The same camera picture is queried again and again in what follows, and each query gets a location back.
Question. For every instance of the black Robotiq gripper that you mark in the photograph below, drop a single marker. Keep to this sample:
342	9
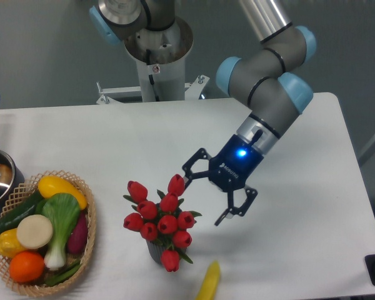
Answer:
228	170

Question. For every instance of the red tulip bouquet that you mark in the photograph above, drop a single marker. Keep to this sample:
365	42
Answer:
164	223

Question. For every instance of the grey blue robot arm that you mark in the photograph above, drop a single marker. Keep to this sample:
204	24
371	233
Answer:
264	83

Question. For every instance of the dark grey ribbed vase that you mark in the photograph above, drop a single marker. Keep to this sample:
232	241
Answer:
155	251

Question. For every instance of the yellow banana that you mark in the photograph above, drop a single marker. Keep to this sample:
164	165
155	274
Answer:
210	282

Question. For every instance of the purple sweet potato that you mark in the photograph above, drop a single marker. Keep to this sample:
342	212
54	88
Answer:
79	236

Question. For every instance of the green bok choy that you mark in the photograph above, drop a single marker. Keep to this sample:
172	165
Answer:
63	211

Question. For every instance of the yellow squash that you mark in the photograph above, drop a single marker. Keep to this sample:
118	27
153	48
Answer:
51	185

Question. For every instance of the beige round slice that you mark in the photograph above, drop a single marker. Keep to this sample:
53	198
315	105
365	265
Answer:
34	232

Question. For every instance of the green bean pods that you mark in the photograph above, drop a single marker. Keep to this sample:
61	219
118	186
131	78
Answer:
63	276

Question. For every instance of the woven wicker basket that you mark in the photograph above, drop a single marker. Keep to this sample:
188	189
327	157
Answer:
39	289

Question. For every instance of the orange fruit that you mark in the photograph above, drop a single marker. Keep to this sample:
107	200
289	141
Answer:
26	266

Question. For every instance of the dark green cucumber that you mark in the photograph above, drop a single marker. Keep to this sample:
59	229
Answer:
27	208

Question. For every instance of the yellow bell pepper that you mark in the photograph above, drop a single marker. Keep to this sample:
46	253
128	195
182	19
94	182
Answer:
9	244

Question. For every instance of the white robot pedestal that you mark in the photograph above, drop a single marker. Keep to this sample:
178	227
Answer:
160	58

